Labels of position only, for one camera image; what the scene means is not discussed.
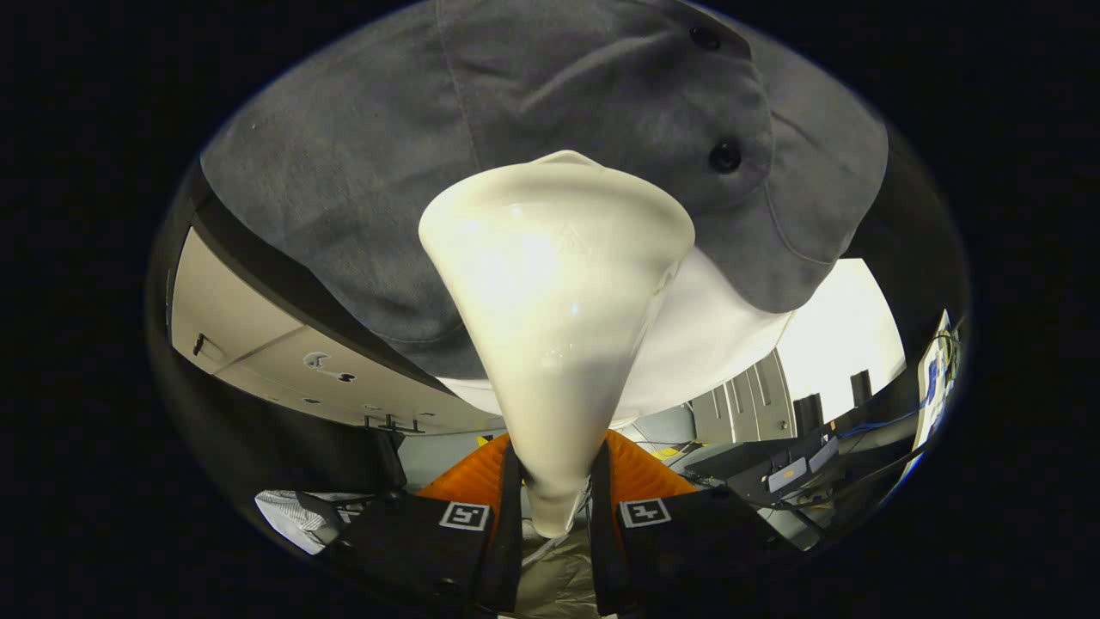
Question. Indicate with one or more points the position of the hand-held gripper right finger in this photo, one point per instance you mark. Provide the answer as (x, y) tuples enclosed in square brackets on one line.
[(601, 542)]

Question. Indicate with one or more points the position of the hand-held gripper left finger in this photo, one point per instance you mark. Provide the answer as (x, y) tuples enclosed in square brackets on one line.
[(511, 533)]

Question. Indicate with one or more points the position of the white garment steamer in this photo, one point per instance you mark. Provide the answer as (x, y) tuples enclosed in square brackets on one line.
[(550, 301)]

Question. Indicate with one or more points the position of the dark grey button shirt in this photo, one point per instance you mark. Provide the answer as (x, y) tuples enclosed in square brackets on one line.
[(344, 172)]

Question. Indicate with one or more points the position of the dark cluttered desk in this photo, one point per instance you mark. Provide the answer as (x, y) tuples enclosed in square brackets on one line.
[(748, 468)]

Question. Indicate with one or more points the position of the grey metal lockers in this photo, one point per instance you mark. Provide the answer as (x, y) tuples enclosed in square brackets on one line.
[(748, 404)]

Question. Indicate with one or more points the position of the white striped cloth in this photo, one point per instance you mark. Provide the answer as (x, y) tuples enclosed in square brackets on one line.
[(288, 516)]

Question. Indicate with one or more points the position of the white mannequin torso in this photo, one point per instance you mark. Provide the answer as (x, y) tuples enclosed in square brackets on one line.
[(713, 344)]

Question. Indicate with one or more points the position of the black office chair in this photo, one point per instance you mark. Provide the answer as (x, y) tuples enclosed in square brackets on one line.
[(808, 413), (861, 387)]

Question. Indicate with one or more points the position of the white and blue board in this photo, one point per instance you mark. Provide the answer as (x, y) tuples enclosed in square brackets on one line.
[(932, 378)]

